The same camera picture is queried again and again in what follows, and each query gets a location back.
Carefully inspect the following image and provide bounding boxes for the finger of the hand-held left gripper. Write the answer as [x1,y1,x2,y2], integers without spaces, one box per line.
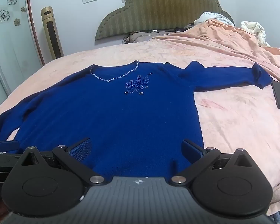
[0,140,20,154]

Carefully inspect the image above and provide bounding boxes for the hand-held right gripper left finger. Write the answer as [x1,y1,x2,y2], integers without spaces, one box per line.
[20,138,105,187]

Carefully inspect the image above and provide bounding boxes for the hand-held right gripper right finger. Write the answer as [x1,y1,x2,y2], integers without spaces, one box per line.
[170,139,253,187]

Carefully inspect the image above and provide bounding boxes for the blue knit sweater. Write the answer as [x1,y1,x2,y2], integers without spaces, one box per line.
[0,60,273,182]

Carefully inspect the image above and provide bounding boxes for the small dark clothes pile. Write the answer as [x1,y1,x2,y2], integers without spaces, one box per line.
[173,23,195,32]

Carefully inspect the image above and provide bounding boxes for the pink blanket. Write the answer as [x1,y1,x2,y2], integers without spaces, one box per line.
[0,19,280,216]

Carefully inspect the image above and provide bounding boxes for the white wardrobe sliding door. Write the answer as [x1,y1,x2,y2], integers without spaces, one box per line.
[0,0,45,96]

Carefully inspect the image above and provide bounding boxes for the gold tower fan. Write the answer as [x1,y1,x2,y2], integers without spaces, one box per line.
[41,7,64,59]

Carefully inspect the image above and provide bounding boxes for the beige patterned pillow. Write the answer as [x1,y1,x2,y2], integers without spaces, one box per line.
[122,29,178,45]

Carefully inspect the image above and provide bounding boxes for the flower stickers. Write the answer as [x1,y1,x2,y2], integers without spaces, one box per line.
[0,0,27,27]

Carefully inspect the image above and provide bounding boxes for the white crumpled cloth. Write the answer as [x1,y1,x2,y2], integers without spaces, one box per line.
[194,12,234,26]

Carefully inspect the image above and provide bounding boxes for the cream quilt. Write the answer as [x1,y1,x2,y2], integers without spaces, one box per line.
[241,21,271,47]

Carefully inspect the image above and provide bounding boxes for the olive padded headboard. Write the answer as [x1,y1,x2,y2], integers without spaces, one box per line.
[94,0,235,40]

